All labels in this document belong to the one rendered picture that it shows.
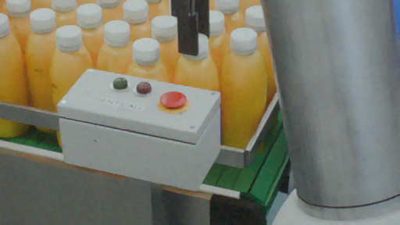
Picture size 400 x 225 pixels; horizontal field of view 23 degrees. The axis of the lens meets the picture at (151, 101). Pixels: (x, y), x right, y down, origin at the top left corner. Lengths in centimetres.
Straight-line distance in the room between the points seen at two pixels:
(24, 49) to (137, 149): 37
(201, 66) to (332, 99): 71
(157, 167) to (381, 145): 60
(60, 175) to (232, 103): 30
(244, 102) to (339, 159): 73
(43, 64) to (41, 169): 17
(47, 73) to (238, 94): 31
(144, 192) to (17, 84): 31
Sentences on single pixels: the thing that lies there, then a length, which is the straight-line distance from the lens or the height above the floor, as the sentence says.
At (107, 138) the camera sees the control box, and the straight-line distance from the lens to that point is 133.
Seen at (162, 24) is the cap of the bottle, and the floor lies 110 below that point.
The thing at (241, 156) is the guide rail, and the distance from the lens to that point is 143.
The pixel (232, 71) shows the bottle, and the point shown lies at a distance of 146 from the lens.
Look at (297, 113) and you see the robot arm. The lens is 77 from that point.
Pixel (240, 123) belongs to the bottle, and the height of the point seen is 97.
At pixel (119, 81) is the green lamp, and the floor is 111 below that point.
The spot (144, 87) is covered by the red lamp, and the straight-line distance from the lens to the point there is 133.
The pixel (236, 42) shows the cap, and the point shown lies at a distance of 145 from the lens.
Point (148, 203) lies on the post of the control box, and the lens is 141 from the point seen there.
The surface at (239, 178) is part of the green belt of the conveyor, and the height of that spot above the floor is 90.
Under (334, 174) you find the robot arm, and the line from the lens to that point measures 77.
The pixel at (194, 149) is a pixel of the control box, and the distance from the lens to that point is 128.
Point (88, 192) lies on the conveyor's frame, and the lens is 156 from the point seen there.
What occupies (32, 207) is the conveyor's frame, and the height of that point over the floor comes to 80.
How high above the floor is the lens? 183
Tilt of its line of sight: 34 degrees down
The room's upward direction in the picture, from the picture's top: 3 degrees counter-clockwise
